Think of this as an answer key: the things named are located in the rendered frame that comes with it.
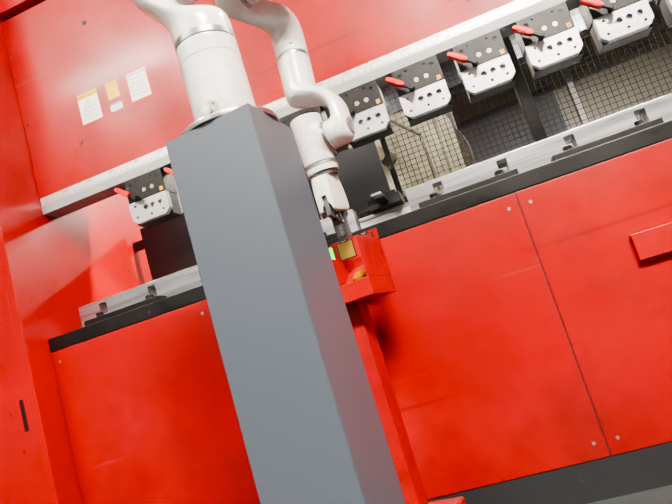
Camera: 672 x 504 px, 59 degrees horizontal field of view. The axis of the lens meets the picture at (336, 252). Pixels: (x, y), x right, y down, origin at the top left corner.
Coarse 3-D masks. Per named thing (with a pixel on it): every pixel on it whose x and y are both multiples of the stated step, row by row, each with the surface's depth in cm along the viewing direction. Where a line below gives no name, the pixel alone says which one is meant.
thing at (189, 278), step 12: (168, 276) 201; (180, 276) 200; (192, 276) 199; (132, 288) 204; (144, 288) 203; (156, 288) 202; (168, 288) 201; (180, 288) 200; (192, 288) 198; (108, 300) 206; (120, 300) 205; (132, 300) 204; (84, 312) 208; (96, 312) 207; (108, 312) 211
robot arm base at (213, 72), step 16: (208, 32) 109; (224, 32) 111; (192, 48) 109; (208, 48) 109; (224, 48) 110; (192, 64) 109; (208, 64) 108; (224, 64) 109; (240, 64) 112; (192, 80) 109; (208, 80) 108; (224, 80) 108; (240, 80) 110; (192, 96) 110; (208, 96) 107; (224, 96) 107; (240, 96) 109; (192, 112) 111; (208, 112) 105; (224, 112) 103; (272, 112) 109; (192, 128) 104
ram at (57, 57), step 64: (64, 0) 222; (128, 0) 214; (320, 0) 195; (384, 0) 189; (448, 0) 184; (512, 0) 178; (576, 0) 176; (64, 64) 219; (128, 64) 212; (256, 64) 199; (320, 64) 193; (64, 128) 216; (128, 128) 209
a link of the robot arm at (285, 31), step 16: (224, 0) 152; (240, 0) 152; (240, 16) 156; (256, 16) 157; (272, 16) 158; (288, 16) 159; (272, 32) 160; (288, 32) 159; (288, 48) 157; (304, 48) 159
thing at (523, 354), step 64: (576, 192) 158; (640, 192) 154; (448, 256) 166; (512, 256) 161; (576, 256) 157; (192, 320) 184; (384, 320) 169; (448, 320) 164; (512, 320) 160; (576, 320) 156; (640, 320) 152; (64, 384) 194; (128, 384) 188; (192, 384) 182; (448, 384) 162; (512, 384) 158; (576, 384) 154; (640, 384) 150; (128, 448) 186; (192, 448) 180; (448, 448) 161; (512, 448) 157; (576, 448) 153; (640, 448) 149
